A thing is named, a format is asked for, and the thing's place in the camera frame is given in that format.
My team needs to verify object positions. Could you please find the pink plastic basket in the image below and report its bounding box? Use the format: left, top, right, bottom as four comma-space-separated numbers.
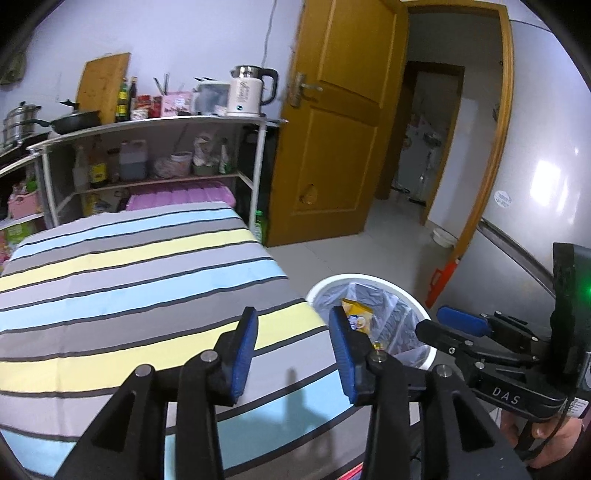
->
8, 191, 42, 219

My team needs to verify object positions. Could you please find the steel steamer pot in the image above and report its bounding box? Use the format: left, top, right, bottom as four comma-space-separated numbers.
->
3, 101, 41, 146

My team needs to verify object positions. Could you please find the black induction cooker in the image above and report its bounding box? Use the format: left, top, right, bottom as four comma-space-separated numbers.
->
1, 132, 49, 155

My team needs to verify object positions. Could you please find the white electric kettle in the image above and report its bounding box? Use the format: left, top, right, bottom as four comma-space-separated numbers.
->
226, 65, 279, 117

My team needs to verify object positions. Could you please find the green detergent bottle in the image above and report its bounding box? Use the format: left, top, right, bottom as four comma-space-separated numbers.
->
254, 210, 267, 245

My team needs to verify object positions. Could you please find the white trash bin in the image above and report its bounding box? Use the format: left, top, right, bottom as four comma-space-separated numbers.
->
305, 273, 436, 370

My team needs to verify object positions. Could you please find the dark soy sauce bottle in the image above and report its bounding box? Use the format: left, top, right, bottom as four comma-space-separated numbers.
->
127, 76, 137, 120

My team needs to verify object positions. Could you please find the green sauce bottle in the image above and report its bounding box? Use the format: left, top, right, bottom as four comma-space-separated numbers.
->
115, 77, 129, 123

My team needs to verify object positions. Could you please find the wooden cutting board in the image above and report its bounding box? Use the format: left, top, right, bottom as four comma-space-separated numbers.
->
76, 52, 131, 124

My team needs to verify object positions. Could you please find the dark oil jug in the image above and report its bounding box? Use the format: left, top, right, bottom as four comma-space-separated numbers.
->
119, 140, 148, 181

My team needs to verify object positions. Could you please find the striped tablecloth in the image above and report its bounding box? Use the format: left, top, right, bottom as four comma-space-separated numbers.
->
1, 203, 369, 479

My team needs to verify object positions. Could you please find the brown wooden door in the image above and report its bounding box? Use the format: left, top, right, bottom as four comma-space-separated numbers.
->
267, 1, 409, 246

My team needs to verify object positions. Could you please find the black frying pan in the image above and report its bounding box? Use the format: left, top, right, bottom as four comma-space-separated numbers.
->
24, 100, 102, 135

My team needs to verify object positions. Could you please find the grey refrigerator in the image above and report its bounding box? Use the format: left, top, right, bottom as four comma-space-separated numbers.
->
436, 21, 590, 331

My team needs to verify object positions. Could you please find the pink lidded storage box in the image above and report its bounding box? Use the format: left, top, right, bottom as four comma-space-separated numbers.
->
125, 180, 236, 211

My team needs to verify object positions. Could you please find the person's right hand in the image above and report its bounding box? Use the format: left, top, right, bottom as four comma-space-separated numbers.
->
526, 417, 584, 469

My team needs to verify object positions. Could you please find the clear plastic container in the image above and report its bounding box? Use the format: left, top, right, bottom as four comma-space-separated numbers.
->
192, 81, 230, 116

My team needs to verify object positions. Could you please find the pink utensil holder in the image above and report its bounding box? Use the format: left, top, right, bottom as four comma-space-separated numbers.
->
160, 91, 192, 117

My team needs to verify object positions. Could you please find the yellow snack bag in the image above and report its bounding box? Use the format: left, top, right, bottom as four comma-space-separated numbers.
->
342, 299, 374, 335

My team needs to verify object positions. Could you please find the green hanging cloth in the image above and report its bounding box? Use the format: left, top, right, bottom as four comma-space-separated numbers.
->
0, 51, 27, 86

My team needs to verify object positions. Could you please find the white kitchen shelf unit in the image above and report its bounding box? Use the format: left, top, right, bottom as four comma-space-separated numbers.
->
1, 115, 280, 228

